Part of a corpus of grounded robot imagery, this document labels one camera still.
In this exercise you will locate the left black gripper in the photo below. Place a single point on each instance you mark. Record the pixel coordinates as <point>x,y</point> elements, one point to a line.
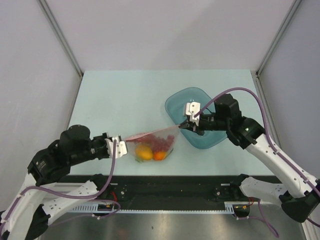
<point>103,136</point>

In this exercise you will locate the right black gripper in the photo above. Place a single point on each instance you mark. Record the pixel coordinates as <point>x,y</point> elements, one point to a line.
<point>193,126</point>

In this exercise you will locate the yellow toy lemon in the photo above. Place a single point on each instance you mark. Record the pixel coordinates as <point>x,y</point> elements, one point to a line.
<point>143,152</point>

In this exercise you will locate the purple toy grapes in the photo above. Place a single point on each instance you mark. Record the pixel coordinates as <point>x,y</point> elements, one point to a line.
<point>158,143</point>

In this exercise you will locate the clear pink zip top bag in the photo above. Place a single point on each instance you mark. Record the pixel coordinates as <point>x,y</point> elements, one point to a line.
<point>134,140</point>

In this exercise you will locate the green orange toy mango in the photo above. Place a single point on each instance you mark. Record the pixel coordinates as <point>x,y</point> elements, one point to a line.
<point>157,156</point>

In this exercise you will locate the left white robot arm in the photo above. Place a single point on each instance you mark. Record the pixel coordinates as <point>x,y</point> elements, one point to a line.
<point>37,205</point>

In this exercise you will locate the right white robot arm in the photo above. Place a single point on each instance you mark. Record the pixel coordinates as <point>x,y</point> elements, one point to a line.
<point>297,193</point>

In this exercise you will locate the teal plastic tray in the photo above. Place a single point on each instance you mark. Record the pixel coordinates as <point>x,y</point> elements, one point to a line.
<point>176,107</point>

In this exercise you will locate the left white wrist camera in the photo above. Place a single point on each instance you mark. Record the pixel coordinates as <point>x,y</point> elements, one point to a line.
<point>116,147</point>

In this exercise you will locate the left white cable duct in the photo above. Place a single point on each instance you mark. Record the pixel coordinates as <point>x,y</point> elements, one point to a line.
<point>91,207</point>

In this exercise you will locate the white cable duct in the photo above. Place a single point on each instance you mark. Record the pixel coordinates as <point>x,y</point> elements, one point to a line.
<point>239,206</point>
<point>91,207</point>

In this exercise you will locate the aluminium frame rail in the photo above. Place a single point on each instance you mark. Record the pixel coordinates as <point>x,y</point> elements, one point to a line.
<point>261,94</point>

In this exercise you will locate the right white cable duct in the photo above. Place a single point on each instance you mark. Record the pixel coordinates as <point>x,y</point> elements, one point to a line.
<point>239,206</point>

